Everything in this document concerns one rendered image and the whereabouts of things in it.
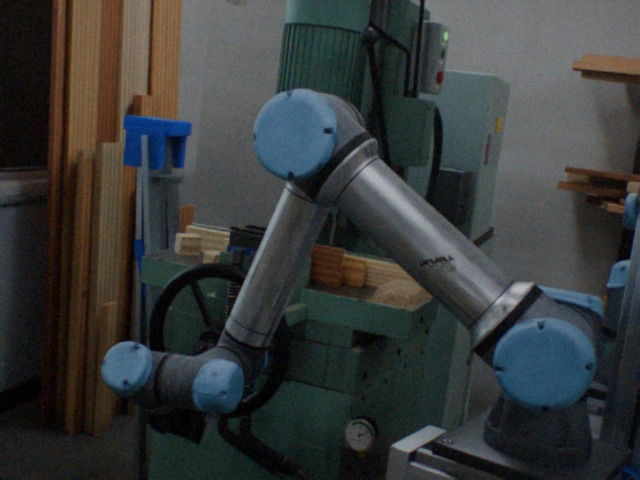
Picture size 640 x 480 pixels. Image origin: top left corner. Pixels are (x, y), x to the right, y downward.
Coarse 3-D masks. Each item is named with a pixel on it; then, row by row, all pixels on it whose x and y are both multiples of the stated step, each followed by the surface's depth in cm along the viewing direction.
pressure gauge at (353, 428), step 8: (360, 416) 170; (352, 424) 168; (360, 424) 168; (368, 424) 167; (376, 424) 169; (344, 432) 169; (352, 432) 169; (360, 432) 168; (376, 432) 168; (352, 440) 169; (360, 440) 168; (368, 440) 168; (376, 440) 169; (352, 448) 169; (360, 448) 168; (368, 448) 167; (360, 456) 171
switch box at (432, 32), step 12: (432, 24) 206; (432, 36) 206; (432, 48) 207; (444, 48) 212; (420, 60) 208; (432, 60) 207; (444, 60) 214; (420, 72) 208; (432, 72) 207; (420, 84) 208; (432, 84) 208
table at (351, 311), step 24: (144, 264) 190; (168, 264) 187; (192, 264) 187; (312, 288) 178; (336, 288) 181; (360, 288) 184; (288, 312) 168; (312, 312) 176; (336, 312) 174; (360, 312) 173; (384, 312) 171; (408, 312) 169; (432, 312) 184; (408, 336) 169
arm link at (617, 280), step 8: (616, 264) 167; (624, 264) 165; (616, 272) 165; (624, 272) 163; (616, 280) 165; (624, 280) 163; (608, 288) 168; (616, 288) 165; (624, 288) 163; (608, 296) 167; (616, 296) 165; (608, 304) 167; (616, 304) 165; (608, 312) 167; (616, 312) 165; (608, 320) 166; (616, 320) 165; (608, 328) 166; (616, 328) 165
